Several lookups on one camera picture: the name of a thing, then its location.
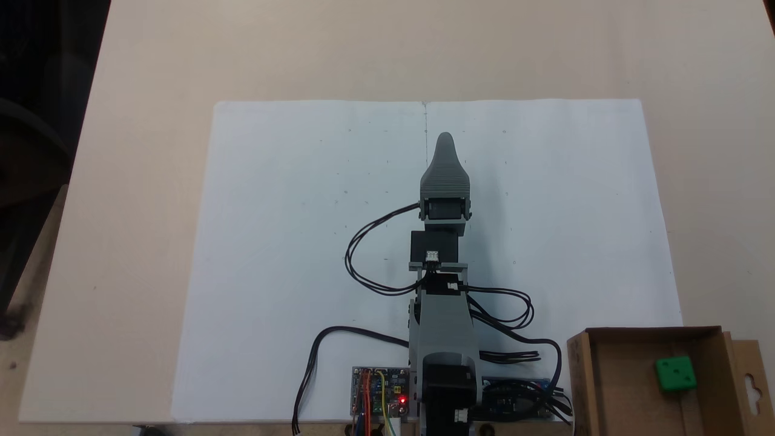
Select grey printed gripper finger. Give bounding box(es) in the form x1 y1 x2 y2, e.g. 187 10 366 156
419 131 472 220

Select green dice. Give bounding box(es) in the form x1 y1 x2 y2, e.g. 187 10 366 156
656 355 698 392

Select white paper sheet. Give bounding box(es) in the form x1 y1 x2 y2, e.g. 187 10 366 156
424 99 685 423
171 100 427 423

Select blue circuit board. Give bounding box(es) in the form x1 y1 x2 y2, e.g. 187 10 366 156
481 378 555 420

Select brown cardboard box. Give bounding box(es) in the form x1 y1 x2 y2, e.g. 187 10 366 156
567 326 768 436

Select black motor cable bundle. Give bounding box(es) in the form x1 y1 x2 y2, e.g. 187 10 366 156
478 349 542 365

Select circuit board with jumper wires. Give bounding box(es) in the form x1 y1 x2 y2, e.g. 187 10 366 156
351 366 412 419

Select yellow jumper wire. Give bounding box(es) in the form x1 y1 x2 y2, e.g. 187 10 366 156
375 370 400 436

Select black power cable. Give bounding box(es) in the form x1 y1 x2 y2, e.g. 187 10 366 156
292 326 414 434

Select orange jumper wire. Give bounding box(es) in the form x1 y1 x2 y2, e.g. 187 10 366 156
357 370 372 436

